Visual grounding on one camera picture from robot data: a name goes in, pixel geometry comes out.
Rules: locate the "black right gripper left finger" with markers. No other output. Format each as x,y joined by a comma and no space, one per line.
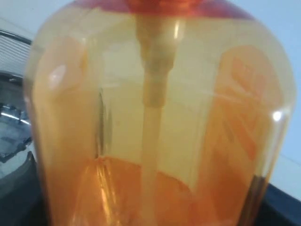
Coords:
21,202

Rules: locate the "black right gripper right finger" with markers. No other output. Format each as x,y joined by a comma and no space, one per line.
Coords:
278,209

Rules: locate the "orange pump soap bottle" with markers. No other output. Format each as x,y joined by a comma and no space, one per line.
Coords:
156,112

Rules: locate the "small stainless steel bowl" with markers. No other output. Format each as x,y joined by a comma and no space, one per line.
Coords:
16,147

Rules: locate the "steel mesh strainer basket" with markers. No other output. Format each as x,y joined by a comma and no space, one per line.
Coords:
14,52

